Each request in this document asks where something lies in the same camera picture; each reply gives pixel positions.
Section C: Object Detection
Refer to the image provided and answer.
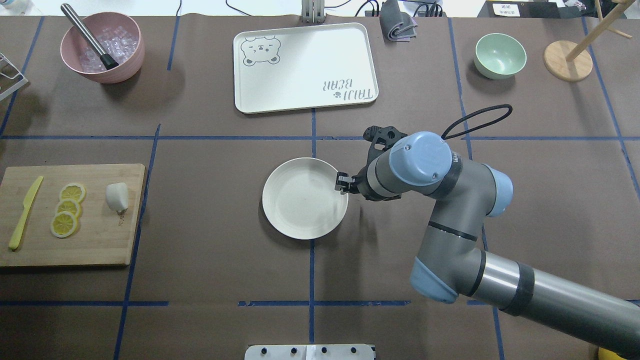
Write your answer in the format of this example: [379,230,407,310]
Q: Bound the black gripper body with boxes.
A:
[345,125,409,202]

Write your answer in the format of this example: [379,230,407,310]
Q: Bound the cream round plate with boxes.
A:
[262,157,349,240]

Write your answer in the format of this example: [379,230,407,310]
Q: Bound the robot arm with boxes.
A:
[314,121,639,360]

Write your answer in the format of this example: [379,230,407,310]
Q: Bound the cream bear serving tray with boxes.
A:
[233,22,379,114]

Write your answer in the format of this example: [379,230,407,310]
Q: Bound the white bun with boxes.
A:
[105,182,129,213]

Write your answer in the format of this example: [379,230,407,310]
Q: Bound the folded grey cloth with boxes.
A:
[379,0,418,43]

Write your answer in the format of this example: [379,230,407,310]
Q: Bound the mint green bowl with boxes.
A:
[473,33,528,80]

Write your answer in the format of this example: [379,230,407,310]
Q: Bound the wooden mug tree stand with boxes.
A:
[542,0,635,82]

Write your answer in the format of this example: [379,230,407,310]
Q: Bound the bamboo cutting board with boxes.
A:
[0,163,146,267]

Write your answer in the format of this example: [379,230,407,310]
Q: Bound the metal black-tipped stirrer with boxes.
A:
[60,3,119,70]

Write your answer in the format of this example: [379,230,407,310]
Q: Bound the pink bowl of ice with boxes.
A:
[60,12,146,84]

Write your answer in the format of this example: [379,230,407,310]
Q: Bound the lemon slice far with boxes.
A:
[58,183,87,203]

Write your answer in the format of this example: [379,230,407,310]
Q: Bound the lemon slice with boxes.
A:
[58,183,87,203]
[54,198,83,218]
[49,211,80,239]

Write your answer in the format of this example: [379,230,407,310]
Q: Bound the lemon slice middle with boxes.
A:
[54,198,83,218]

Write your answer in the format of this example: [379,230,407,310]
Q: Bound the lemon slice near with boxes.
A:
[49,211,80,239]

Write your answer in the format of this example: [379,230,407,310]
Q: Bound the yellow lemon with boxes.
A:
[597,348,626,360]

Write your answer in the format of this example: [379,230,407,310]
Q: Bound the yellow plastic knife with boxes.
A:
[7,176,44,251]

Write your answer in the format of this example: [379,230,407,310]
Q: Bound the black camera cable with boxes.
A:
[441,104,514,141]

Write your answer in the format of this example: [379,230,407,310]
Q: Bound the aluminium frame post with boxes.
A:
[301,0,326,24]

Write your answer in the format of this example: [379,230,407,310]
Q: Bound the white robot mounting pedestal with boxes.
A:
[244,343,377,360]

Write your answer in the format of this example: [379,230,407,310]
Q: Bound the white wire cup rack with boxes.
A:
[0,53,29,101]

